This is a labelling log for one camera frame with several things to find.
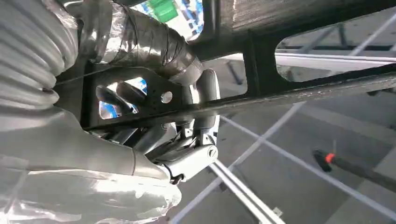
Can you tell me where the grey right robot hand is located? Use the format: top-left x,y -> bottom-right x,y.
0,0 -> 221,224

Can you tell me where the ribbed grey right arm sleeve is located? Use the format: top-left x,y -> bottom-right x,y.
0,0 -> 80,109

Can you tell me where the green crate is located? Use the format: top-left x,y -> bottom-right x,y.
148,0 -> 179,23

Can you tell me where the white horizontal bar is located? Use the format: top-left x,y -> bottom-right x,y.
275,52 -> 396,73

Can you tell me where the black pole with orange band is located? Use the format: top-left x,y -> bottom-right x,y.
312,149 -> 396,193

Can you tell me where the white double floor rail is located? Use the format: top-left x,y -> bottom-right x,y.
209,160 -> 286,224

